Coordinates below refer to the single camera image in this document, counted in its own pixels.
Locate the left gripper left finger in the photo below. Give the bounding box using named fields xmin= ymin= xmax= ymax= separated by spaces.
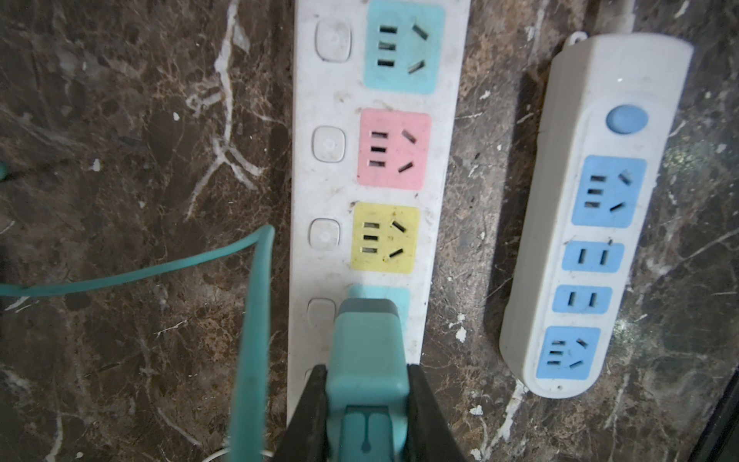
xmin=271 ymin=365 xmax=328 ymax=462

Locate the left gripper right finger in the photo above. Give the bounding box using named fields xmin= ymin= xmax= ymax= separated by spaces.
xmin=403 ymin=365 xmax=466 ymax=462

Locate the teal usb cable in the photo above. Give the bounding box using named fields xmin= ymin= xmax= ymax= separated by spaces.
xmin=0 ymin=223 xmax=277 ymax=462

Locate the white multicolour power strip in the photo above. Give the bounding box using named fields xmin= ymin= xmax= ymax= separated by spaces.
xmin=287 ymin=1 xmax=471 ymax=411

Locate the white blue power strip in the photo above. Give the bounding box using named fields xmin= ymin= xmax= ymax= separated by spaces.
xmin=500 ymin=33 xmax=694 ymax=398

